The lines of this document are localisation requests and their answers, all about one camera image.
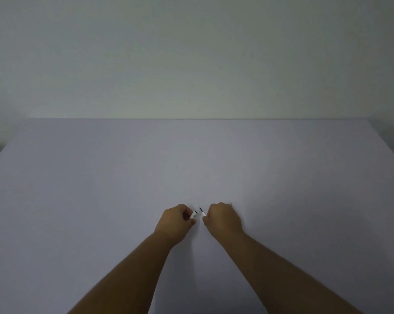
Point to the person's right hand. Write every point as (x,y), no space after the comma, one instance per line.
(223,220)

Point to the person's left hand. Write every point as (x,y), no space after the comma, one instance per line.
(172,224)

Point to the person's left fingers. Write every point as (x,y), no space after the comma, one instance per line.
(187,215)

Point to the person's right fingers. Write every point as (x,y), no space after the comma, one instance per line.
(208,215)

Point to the white pen cap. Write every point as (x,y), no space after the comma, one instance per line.
(194,214)

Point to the white pen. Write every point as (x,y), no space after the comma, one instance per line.
(202,212)

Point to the person's right forearm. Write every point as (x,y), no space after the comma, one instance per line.
(282,277)

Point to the person's left forearm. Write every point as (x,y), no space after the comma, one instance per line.
(131,274)

